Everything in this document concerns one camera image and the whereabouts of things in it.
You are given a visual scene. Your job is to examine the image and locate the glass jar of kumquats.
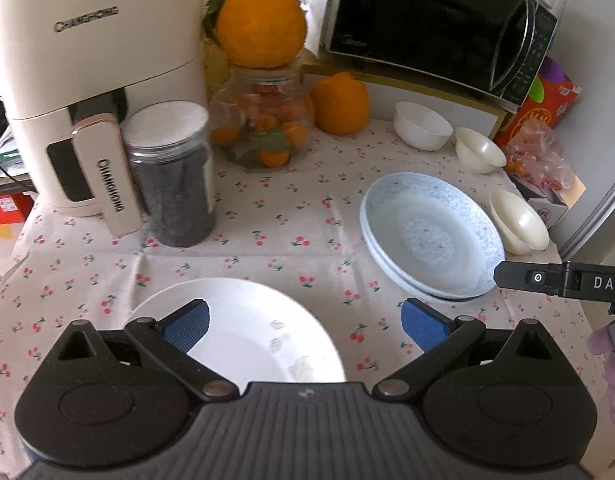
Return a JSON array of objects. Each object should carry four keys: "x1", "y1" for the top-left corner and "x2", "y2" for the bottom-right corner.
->
[{"x1": 209, "y1": 60, "x2": 314, "y2": 170}]

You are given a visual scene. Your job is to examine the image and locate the white shelf with wood frame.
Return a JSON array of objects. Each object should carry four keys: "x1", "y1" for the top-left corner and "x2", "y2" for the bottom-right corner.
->
[{"x1": 300, "y1": 50, "x2": 507, "y2": 138}]

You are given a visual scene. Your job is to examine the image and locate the purple gloved hand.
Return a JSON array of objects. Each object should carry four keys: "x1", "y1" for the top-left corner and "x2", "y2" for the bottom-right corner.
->
[{"x1": 585, "y1": 317, "x2": 615, "y2": 461}]

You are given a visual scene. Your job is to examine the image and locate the white bowl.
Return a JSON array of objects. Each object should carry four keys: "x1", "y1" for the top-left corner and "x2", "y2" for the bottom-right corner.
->
[{"x1": 393, "y1": 101, "x2": 454, "y2": 152}]

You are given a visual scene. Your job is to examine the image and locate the black Midea microwave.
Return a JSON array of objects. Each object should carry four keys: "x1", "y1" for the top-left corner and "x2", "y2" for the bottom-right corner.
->
[{"x1": 321, "y1": 0, "x2": 558, "y2": 110}]

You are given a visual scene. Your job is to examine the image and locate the large orange on table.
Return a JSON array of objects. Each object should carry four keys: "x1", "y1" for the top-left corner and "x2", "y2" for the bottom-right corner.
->
[{"x1": 309, "y1": 73, "x2": 370, "y2": 136}]

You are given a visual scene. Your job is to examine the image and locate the clear canister of black seeds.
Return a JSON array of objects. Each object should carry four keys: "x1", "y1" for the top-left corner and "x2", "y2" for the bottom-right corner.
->
[{"x1": 122, "y1": 101, "x2": 216, "y2": 248}]

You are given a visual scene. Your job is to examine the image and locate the white plate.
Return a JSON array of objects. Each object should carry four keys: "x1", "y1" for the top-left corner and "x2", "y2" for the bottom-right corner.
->
[{"x1": 132, "y1": 278, "x2": 347, "y2": 390}]

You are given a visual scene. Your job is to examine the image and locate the large orange on jar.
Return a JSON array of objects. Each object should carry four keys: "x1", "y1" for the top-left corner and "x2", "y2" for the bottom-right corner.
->
[{"x1": 202, "y1": 0, "x2": 308, "y2": 70}]

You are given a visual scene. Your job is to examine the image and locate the red snack box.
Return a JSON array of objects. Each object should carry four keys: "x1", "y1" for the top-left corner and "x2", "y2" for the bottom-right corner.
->
[{"x1": 494, "y1": 56, "x2": 582, "y2": 148}]

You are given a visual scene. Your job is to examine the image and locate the large blue patterned plate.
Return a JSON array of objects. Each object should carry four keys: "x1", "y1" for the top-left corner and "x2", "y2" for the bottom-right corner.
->
[{"x1": 361, "y1": 223, "x2": 486, "y2": 304}]

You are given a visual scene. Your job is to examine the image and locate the cream Changhong air fryer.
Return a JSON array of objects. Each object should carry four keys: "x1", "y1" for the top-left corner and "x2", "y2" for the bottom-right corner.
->
[{"x1": 0, "y1": 0, "x2": 206, "y2": 235}]

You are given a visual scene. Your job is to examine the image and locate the cream bowl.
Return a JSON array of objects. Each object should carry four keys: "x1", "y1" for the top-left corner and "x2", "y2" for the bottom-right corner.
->
[
  {"x1": 489, "y1": 191, "x2": 550, "y2": 256},
  {"x1": 454, "y1": 127, "x2": 507, "y2": 174}
]

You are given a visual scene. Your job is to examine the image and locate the plastic bag of snacks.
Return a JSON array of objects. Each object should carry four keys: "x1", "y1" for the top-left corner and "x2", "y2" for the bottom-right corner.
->
[{"x1": 504, "y1": 118, "x2": 574, "y2": 191}]

